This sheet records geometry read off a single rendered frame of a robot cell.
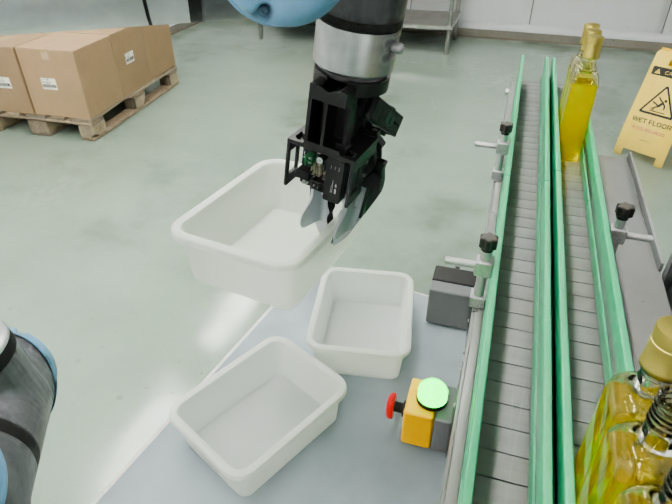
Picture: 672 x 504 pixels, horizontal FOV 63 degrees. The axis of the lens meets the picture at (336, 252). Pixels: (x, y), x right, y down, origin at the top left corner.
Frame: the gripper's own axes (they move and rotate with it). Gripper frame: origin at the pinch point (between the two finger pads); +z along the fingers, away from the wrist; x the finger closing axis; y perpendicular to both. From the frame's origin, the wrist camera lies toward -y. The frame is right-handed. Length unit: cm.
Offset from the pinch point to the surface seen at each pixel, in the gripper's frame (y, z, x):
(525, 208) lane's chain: -57, 21, 20
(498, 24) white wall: -551, 111, -61
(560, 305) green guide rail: -16.4, 10.8, 28.7
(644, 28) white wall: -570, 87, 69
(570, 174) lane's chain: -77, 20, 27
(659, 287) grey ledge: -39, 17, 45
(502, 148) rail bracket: -67, 14, 11
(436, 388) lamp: -4.6, 23.5, 17.5
